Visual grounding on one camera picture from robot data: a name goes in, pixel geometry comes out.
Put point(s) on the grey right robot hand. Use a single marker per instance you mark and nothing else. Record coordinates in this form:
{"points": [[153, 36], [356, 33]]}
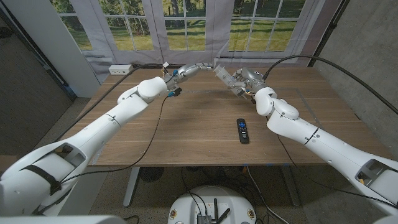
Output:
{"points": [[250, 81]]}

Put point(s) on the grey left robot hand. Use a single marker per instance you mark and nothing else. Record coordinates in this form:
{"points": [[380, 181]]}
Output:
{"points": [[183, 73]]}

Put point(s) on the clear plastic syringe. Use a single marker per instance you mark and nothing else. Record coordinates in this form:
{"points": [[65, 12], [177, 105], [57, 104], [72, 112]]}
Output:
{"points": [[225, 76]]}

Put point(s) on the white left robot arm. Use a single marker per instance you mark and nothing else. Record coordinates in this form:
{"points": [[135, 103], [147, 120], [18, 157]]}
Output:
{"points": [[109, 124]]}

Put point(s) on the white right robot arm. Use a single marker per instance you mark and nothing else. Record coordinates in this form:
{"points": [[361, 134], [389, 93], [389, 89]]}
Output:
{"points": [[326, 146]]}

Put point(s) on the black TV remote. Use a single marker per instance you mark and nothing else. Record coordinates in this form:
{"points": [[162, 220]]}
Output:
{"points": [[242, 132]]}

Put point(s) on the printed window backdrop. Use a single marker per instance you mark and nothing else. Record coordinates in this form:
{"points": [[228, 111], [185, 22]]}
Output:
{"points": [[186, 46]]}

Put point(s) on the white power strip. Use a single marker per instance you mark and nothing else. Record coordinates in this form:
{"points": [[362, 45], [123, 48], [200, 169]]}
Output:
{"points": [[120, 69]]}

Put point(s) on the black backdrop stand pole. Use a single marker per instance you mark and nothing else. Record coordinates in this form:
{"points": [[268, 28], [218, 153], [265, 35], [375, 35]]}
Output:
{"points": [[326, 34]]}

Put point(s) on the black round fan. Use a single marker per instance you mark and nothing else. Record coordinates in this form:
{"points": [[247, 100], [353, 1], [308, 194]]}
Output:
{"points": [[151, 174]]}

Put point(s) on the white table leg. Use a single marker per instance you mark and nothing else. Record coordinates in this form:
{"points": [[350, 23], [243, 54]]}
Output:
{"points": [[132, 186], [292, 189]]}

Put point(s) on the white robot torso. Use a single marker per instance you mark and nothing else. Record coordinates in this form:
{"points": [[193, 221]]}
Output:
{"points": [[236, 202]]}

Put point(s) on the white panel board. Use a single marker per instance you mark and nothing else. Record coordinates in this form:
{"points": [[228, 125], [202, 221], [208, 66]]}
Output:
{"points": [[56, 46]]}

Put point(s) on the black antenna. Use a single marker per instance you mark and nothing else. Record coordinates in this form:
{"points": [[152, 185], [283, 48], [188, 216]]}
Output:
{"points": [[215, 208], [224, 215]]}

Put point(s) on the grey router box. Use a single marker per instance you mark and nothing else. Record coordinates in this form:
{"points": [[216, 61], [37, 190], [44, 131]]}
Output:
{"points": [[203, 219]]}

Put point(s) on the brown cardboard box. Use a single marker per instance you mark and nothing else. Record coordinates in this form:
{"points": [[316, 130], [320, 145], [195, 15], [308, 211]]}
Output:
{"points": [[7, 162]]}

